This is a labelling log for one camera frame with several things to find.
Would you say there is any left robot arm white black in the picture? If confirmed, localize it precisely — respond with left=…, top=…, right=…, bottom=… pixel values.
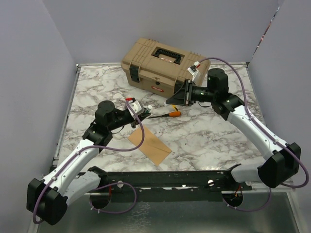
left=26, top=99, right=152, bottom=225

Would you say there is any orange handled screwdriver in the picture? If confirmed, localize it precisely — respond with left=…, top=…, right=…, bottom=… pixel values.
left=148, top=111, right=181, bottom=119

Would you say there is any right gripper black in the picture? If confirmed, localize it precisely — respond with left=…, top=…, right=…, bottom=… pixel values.
left=166, top=79, right=216, bottom=107

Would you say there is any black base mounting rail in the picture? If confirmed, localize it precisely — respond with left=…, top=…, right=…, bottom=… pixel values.
left=89, top=166, right=252, bottom=205

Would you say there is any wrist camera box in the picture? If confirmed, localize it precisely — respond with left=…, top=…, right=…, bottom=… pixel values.
left=126, top=98, right=144, bottom=118
left=187, top=61, right=201, bottom=85

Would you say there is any brown paper envelope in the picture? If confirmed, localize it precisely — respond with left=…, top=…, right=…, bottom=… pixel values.
left=139, top=127, right=172, bottom=166

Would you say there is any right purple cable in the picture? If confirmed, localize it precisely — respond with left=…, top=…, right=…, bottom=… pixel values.
left=199, top=57, right=310, bottom=212

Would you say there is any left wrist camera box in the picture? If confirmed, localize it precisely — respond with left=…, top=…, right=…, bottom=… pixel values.
left=126, top=98, right=144, bottom=118

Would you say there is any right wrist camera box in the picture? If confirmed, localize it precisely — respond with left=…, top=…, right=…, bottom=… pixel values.
left=187, top=61, right=201, bottom=85

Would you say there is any green white glue stick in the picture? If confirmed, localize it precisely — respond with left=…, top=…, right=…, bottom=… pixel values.
left=146, top=105, right=153, bottom=113

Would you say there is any tan plastic toolbox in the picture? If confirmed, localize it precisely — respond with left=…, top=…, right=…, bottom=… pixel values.
left=121, top=37, right=210, bottom=99

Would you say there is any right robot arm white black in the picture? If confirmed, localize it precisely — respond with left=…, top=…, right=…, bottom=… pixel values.
left=166, top=68, right=301, bottom=190

